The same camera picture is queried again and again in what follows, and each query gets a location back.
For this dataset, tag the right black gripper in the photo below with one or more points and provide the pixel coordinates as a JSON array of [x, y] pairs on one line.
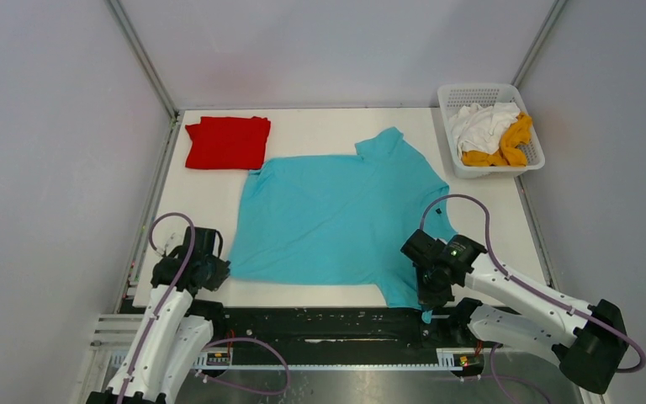
[[431, 295]]

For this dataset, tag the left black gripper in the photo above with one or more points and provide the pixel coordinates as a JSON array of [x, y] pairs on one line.
[[221, 273]]

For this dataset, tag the teal t-shirt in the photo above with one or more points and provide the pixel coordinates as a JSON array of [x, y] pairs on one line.
[[340, 219]]

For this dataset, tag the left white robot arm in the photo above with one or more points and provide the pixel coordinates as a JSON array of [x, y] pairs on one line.
[[176, 325]]

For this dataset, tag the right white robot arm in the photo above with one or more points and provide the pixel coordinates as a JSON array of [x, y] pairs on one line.
[[585, 341]]

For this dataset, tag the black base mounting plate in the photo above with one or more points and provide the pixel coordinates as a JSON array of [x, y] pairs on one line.
[[297, 324]]

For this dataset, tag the folded red t-shirt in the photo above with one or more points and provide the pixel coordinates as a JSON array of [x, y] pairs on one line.
[[221, 143]]

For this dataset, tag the white plastic laundry basket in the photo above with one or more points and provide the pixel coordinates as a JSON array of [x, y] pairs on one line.
[[453, 96]]

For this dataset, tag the white crumpled t-shirt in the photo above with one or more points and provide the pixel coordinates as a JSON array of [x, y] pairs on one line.
[[477, 128]]

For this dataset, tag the yellow crumpled t-shirt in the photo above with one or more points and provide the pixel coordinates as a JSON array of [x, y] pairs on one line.
[[509, 153]]

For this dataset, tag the white slotted cable duct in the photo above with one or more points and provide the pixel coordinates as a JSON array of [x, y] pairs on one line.
[[436, 359]]

